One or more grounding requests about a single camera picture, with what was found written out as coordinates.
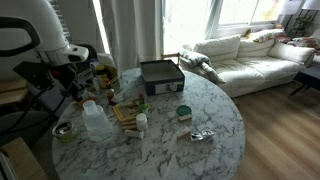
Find grey upholstered chair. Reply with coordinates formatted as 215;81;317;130
0;79;73;146

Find white curtain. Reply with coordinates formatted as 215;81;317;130
99;0;165;72

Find green potted plant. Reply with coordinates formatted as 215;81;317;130
287;9;315;38

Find white sofa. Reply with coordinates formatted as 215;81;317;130
182;33;317;99

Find dark jar yellow lid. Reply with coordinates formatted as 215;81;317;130
95;64;111;90

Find large clear plastic container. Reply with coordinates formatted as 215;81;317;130
81;105;114;142

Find wooden desk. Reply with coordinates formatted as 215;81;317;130
0;78;28;107

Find small white shaker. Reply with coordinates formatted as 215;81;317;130
92;77;101;93

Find brown wooden chair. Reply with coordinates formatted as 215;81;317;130
160;52;181;66

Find glass jar dark contents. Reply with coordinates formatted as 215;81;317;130
83;78;95;88

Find patterned cushion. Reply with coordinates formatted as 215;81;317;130
248;28;287;44

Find light wooden cabinet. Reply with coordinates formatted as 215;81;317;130
0;136;48;180

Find grey folded blanket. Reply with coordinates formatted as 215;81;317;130
178;49;227;85

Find white pill bottle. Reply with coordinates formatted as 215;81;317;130
135;112;149;132

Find black office chair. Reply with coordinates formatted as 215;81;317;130
78;43;99;66

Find small clear plastic cup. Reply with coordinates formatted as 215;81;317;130
82;99;99;116

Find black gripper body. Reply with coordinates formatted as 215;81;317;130
49;63;86;102

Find dark blue shallow box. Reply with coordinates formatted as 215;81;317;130
139;59;186;97

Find white napkin pack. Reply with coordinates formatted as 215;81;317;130
96;52;118;69

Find white window blinds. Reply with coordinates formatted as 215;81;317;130
49;0;72;43

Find brown snack packet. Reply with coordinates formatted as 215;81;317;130
75;93;98;107

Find small green rimmed bowl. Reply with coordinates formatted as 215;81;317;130
51;120;79;145

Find white bottle blue lid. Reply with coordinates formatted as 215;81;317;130
89;59;101;72

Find white flat device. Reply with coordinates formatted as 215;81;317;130
0;151;18;180

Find yellow toy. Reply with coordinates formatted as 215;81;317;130
242;28;255;40

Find wooden tray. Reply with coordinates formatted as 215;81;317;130
112;101;141;122

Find floral cushion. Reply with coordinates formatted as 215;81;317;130
287;35;317;50

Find white tube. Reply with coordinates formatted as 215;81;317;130
123;128;146;140

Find small wooden block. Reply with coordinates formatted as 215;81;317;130
176;126;193;141
178;113;194;122

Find black coffee table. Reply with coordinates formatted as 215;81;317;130
289;64;320;97

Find yellow green packet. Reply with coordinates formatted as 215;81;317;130
105;65;120;85

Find green bottle red cap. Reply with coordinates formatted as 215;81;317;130
136;92;150;115

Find long wooden block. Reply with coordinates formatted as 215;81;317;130
119;119;138;127
120;123;139;131

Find crumpled foil wrapper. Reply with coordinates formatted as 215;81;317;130
190;128;216;143

